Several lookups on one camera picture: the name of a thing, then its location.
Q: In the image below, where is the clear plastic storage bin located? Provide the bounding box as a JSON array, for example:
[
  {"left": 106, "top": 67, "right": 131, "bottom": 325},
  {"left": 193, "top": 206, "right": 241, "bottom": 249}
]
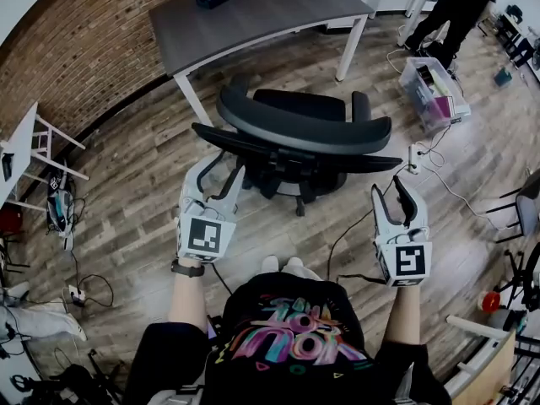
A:
[{"left": 398, "top": 56, "right": 473, "bottom": 132}]

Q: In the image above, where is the small teal object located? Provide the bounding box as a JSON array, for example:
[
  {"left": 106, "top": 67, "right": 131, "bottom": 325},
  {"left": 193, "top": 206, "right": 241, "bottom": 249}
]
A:
[{"left": 493, "top": 66, "right": 514, "bottom": 88}]

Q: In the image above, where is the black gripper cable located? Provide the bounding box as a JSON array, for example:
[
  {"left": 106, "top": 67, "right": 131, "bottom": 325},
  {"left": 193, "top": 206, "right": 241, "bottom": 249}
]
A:
[
  {"left": 327, "top": 183, "right": 396, "bottom": 286},
  {"left": 210, "top": 262, "right": 234, "bottom": 297}
]

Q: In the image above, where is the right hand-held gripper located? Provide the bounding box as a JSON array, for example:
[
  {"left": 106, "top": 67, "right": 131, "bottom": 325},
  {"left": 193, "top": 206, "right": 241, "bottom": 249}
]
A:
[{"left": 370, "top": 175, "right": 434, "bottom": 289}]

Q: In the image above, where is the person's right forearm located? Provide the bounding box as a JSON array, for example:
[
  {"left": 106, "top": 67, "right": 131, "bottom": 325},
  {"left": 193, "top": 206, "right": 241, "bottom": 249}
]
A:
[{"left": 384, "top": 284, "right": 423, "bottom": 346}]

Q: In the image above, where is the black printed t-shirt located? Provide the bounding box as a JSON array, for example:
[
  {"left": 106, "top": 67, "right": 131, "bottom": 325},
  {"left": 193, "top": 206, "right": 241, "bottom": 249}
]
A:
[{"left": 126, "top": 272, "right": 452, "bottom": 405}]

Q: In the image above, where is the small white side table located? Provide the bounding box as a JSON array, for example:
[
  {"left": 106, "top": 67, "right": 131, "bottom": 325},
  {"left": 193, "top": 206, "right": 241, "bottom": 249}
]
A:
[{"left": 0, "top": 101, "right": 90, "bottom": 213}]

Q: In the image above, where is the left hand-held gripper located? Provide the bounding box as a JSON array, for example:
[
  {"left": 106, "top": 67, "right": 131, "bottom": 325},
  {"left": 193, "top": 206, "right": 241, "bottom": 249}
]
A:
[{"left": 175, "top": 151, "right": 246, "bottom": 265}]

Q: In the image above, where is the grey chair with black legs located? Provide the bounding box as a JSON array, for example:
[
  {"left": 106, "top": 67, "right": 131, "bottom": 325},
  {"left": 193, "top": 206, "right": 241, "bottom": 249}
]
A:
[{"left": 484, "top": 170, "right": 540, "bottom": 244}]

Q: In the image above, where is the blue and white floor appliance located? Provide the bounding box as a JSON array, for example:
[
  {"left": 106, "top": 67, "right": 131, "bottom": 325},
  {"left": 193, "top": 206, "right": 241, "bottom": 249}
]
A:
[{"left": 46, "top": 170, "right": 77, "bottom": 251}]

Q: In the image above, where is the dark wooden desk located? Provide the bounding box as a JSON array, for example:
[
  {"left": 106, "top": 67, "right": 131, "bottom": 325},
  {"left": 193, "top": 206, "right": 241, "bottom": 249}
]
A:
[{"left": 148, "top": 0, "right": 375, "bottom": 128}]

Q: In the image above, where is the person's left forearm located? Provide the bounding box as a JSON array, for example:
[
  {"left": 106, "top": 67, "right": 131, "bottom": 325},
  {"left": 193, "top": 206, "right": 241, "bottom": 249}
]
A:
[{"left": 167, "top": 267, "right": 210, "bottom": 332}]

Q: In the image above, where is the black office chair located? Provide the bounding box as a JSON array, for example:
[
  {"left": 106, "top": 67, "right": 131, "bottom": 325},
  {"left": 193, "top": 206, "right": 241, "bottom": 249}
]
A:
[{"left": 192, "top": 73, "right": 404, "bottom": 218}]

